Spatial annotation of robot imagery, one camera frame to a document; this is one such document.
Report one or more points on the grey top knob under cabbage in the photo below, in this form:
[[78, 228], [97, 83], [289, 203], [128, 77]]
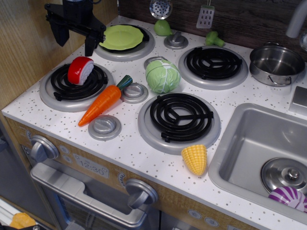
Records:
[[152, 59]]

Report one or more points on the green toy pear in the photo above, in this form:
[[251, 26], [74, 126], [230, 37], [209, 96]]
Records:
[[162, 28]]

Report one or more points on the orange toy carrot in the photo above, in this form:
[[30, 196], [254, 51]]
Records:
[[106, 99]]

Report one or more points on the green toy broccoli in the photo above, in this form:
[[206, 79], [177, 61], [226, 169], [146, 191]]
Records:
[[213, 39]]

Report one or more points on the back right stove burner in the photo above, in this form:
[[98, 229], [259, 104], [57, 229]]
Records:
[[213, 68]]

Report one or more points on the yellow toy food piece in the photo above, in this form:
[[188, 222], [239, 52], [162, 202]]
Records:
[[22, 220]]

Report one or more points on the oven knob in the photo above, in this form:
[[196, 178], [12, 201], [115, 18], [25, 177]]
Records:
[[42, 149], [140, 193]]

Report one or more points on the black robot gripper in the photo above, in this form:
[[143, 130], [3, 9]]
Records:
[[76, 16]]

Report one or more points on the right oven front knob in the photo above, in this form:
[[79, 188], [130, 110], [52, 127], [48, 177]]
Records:
[[140, 193]]

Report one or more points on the stainless steel pot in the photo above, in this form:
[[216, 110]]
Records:
[[275, 65]]

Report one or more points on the back left stove burner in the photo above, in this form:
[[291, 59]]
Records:
[[138, 52]]

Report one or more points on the front left stove burner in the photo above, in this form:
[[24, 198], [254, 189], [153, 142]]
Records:
[[59, 94]]

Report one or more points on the yellow toy corn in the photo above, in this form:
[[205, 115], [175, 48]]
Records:
[[195, 158]]

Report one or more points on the front right stove burner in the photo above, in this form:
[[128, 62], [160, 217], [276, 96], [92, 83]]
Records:
[[173, 121]]

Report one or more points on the purple white toy onion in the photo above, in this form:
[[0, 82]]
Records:
[[289, 196]]

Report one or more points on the grey top knob middle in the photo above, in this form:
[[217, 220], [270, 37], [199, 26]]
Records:
[[134, 93]]

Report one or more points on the silver slotted spatula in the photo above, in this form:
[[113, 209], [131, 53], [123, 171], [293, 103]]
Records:
[[206, 14]]

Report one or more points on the red white toy sushi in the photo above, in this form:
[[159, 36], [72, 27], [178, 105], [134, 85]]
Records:
[[79, 70]]

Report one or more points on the left oven front knob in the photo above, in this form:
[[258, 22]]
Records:
[[42, 149]]

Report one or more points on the grey oven door handle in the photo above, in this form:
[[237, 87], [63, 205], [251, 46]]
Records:
[[73, 190]]

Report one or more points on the stove burner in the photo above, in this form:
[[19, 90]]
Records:
[[173, 121], [59, 94], [138, 52], [213, 68]]

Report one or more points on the grey top knob back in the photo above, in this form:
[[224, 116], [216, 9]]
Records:
[[176, 41]]

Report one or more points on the silver slotted ladle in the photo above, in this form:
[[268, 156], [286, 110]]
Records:
[[160, 9]]

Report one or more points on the silver faucet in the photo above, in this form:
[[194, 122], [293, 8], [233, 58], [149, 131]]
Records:
[[297, 20]]

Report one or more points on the green plastic plate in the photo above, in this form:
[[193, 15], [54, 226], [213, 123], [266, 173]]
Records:
[[121, 37]]

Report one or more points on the green toy cabbage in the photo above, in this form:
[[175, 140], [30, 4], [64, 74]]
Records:
[[162, 76]]

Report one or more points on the steel pot lid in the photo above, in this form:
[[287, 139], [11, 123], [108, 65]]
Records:
[[279, 172]]

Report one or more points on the grey top knob front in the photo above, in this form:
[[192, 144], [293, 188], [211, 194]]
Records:
[[104, 127]]

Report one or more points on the grey toy sink basin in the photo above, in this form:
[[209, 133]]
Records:
[[252, 135]]

